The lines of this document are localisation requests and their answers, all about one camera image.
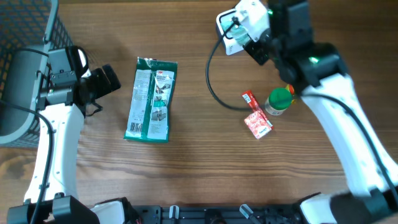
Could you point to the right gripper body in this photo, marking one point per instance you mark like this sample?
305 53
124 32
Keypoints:
265 50

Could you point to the light teal wipes packet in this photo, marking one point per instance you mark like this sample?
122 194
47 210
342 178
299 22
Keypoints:
236 32

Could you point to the red white tissue pack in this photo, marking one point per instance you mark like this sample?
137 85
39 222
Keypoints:
258 125

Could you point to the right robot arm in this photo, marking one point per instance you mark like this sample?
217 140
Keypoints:
321 80

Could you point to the red Nescafe coffee stick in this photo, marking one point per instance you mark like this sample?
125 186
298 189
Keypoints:
255 106

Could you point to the dark grey plastic basket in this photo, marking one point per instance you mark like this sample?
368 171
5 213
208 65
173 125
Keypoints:
30 31

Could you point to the yellow dish soap bottle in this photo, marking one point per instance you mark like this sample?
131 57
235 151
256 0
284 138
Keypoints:
291 91

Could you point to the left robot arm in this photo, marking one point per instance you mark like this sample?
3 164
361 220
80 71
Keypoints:
52 195

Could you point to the green lid white jar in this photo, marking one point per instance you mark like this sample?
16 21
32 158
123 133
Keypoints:
278 101

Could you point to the green white plastic package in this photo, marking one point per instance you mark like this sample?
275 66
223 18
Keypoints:
152 93

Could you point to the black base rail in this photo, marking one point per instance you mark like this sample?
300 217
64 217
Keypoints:
268 214

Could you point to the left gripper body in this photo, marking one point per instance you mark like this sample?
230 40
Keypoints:
97 84

